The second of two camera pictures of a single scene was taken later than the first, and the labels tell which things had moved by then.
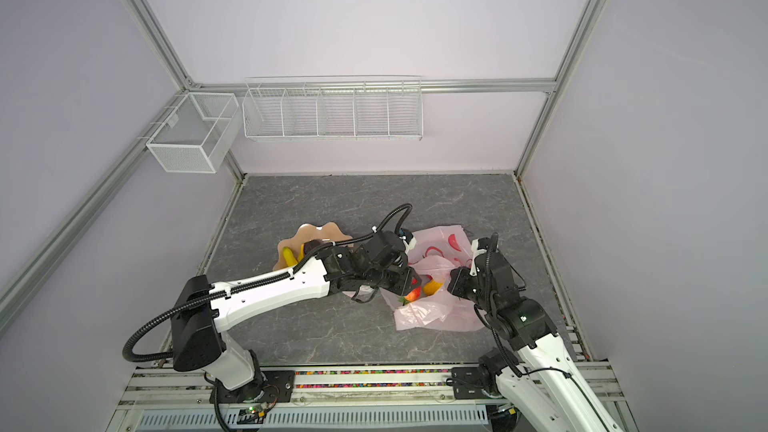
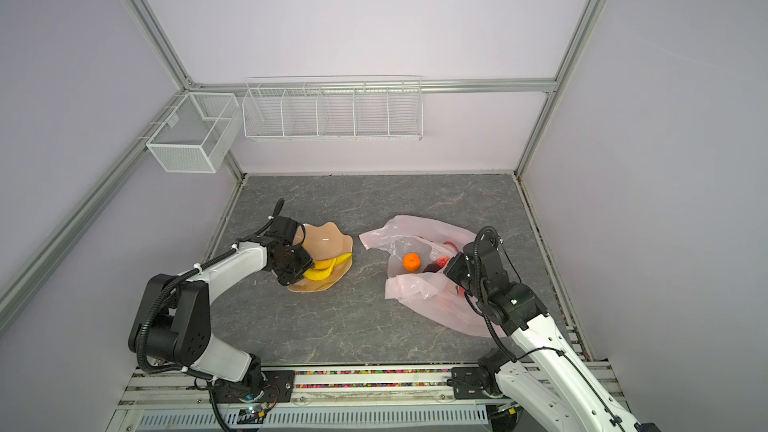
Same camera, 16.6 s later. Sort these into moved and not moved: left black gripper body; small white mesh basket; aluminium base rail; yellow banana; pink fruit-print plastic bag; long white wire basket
Moved: pink fruit-print plastic bag; yellow banana; left black gripper body
Not moved: aluminium base rail; long white wire basket; small white mesh basket
